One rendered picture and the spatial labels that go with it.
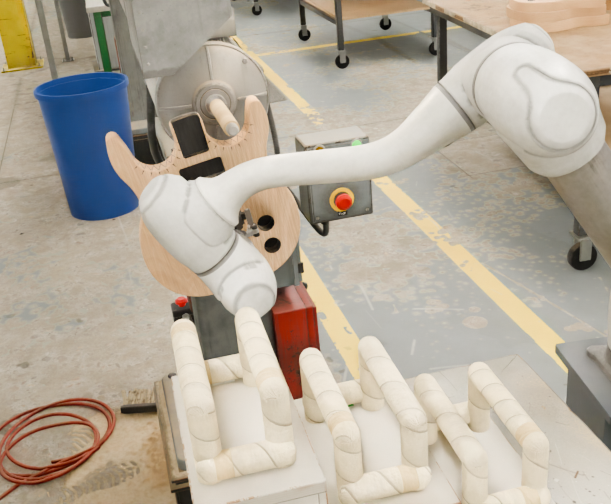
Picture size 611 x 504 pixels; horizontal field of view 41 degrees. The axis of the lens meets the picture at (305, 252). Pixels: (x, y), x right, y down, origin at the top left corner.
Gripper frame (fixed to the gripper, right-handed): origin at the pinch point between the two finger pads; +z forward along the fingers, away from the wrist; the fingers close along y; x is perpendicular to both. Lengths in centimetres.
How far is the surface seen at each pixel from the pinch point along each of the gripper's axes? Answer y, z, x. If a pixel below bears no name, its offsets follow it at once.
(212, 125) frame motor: 6.3, 15.4, 14.4
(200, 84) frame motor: 6.5, 15.4, 23.9
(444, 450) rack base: 18, -75, -14
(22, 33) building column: -97, 732, -48
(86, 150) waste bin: -43, 275, -55
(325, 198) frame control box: 26.7, 14.5, -10.9
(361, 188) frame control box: 35.8, 14.5, -11.5
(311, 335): 16, 29, -55
